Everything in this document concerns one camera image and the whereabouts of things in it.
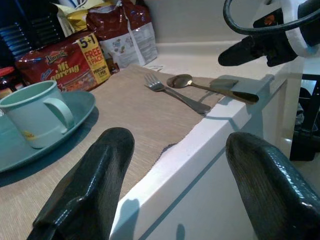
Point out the silver fork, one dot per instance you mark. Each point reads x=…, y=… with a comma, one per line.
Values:
x=175, y=95

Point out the red and white bag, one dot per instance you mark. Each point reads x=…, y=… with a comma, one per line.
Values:
x=130, y=42

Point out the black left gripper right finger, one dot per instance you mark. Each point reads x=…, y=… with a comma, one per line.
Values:
x=270, y=187

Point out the yellow snack bag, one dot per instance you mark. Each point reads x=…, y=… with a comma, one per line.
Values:
x=75, y=20

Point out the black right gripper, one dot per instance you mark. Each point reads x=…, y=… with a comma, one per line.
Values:
x=280, y=47

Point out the jar with red lid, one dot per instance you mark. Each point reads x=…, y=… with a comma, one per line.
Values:
x=7, y=80

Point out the gold spoon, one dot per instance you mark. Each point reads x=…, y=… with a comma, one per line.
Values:
x=180, y=81

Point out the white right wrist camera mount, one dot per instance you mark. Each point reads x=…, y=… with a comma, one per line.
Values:
x=296, y=37

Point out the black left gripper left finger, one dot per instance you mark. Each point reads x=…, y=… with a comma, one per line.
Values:
x=100, y=175

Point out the black slatted crate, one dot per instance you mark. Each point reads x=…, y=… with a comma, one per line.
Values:
x=25, y=30

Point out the teal mug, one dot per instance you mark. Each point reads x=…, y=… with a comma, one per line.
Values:
x=30, y=117

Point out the white paper slip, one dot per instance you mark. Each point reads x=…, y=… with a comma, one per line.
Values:
x=155, y=67

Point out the red instant noodle pack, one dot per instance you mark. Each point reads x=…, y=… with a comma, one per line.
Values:
x=65, y=67

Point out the white counter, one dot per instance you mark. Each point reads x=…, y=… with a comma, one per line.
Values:
x=175, y=187

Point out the teal plate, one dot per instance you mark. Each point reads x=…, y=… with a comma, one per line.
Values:
x=80, y=107

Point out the beige woven placemat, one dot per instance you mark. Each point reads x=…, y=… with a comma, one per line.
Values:
x=137, y=120

